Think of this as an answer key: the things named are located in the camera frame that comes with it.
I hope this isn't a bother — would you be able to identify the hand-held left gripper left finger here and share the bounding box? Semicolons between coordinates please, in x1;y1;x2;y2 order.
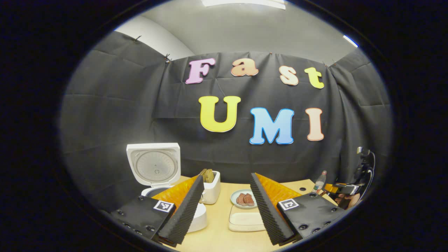
111;174;205;247

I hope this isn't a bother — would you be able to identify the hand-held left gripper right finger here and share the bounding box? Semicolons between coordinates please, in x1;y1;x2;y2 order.
250;172;347;246

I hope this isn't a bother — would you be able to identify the white rice cooker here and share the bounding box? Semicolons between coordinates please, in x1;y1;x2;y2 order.
126;142;208;233

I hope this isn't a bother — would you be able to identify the clear plastic bottle red label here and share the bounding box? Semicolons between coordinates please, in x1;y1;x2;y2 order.
313;170;327;195

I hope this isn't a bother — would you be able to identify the white toaster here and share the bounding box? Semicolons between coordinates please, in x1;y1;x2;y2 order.
199;170;221;205

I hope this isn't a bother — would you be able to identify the clear glass dish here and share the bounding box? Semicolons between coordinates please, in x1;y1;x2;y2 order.
229;204;267;232

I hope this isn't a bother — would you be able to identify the pale green plate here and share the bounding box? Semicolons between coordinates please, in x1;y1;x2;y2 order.
230;189;259;209

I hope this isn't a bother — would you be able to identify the black backdrop cloth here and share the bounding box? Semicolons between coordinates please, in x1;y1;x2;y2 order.
60;31;392;210

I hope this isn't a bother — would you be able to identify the large ceiling light panel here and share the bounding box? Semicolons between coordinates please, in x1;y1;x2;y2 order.
202;0;286;10

